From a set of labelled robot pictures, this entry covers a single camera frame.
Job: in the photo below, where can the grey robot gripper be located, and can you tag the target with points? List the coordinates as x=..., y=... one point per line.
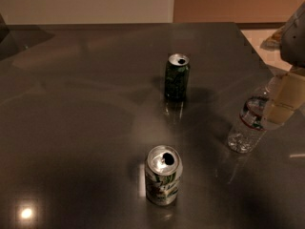
x=294, y=43

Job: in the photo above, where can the clear plastic water bottle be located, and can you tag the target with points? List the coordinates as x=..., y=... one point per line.
x=252, y=122

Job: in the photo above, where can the dark green soda can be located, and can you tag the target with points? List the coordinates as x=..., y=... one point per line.
x=176, y=76

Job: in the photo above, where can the silver green soda can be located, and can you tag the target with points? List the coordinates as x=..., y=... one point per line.
x=163, y=171

